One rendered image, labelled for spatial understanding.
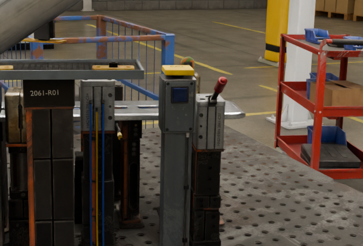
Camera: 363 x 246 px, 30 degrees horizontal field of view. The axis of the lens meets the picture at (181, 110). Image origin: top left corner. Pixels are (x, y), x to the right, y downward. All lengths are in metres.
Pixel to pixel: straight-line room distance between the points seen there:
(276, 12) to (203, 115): 7.26
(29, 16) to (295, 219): 1.22
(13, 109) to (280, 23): 7.36
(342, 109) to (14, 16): 3.12
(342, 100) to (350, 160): 0.36
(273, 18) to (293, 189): 6.84
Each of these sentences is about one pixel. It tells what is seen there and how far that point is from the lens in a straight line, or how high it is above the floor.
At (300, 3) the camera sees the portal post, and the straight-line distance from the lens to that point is 5.59.
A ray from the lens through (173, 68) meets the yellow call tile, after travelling 1.38.
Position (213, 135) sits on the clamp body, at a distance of 1.58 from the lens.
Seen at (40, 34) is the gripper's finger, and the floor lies 1.23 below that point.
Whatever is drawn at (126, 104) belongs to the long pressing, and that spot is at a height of 1.00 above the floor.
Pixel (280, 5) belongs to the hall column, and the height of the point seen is 0.77.
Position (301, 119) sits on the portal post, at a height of 0.05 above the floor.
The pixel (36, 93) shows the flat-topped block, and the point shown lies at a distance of 1.35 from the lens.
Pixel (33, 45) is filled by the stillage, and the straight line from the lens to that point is 3.53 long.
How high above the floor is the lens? 1.39
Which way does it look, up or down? 13 degrees down
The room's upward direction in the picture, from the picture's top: 1 degrees clockwise
